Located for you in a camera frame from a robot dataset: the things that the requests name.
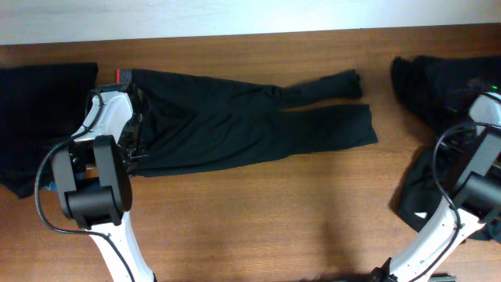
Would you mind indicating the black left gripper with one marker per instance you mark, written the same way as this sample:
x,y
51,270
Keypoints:
x,y
142,152

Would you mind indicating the black leggings red waistband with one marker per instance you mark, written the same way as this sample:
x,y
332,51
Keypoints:
x,y
200,124

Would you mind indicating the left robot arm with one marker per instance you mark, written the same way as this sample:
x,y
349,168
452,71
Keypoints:
x,y
91,175

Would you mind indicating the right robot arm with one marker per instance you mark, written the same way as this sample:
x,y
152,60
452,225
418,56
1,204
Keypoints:
x,y
470,196

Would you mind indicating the folded black clothes stack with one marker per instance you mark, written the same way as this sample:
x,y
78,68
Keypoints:
x,y
40,106

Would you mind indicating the black clothes pile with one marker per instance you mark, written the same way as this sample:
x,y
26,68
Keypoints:
x,y
437,91

